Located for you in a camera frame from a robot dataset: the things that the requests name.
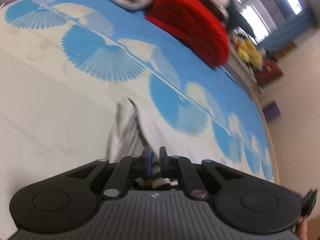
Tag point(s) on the wooden bed frame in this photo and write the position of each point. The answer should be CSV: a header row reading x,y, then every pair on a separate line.
x,y
267,130

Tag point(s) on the blue curtain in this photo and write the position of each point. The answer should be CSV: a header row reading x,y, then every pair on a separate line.
x,y
287,32

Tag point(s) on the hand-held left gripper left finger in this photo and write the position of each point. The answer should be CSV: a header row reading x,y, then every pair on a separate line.
x,y
148,162

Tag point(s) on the purple box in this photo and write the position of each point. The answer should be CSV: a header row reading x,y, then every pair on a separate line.
x,y
273,110

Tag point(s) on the blue white fan-print bed sheet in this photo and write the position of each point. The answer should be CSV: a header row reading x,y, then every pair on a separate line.
x,y
50,92

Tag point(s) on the yellow plush toy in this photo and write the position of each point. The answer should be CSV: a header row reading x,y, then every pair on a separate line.
x,y
243,47
256,60

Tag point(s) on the red folded blanket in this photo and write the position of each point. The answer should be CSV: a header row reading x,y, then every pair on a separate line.
x,y
190,22

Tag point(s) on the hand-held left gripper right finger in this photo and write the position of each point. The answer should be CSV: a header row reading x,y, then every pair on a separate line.
x,y
163,161

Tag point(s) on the window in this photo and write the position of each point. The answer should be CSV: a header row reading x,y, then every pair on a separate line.
x,y
262,10

